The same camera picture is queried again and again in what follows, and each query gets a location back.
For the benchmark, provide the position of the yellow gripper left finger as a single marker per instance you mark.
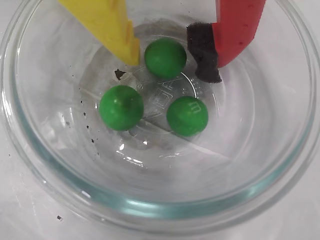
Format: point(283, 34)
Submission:
point(105, 22)

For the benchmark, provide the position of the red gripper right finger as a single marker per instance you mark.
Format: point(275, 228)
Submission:
point(237, 25)

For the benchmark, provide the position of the green round candy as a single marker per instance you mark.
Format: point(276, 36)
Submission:
point(187, 116)
point(165, 58)
point(121, 107)

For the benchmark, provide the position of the glass bowl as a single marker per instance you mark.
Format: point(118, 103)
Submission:
point(250, 162)

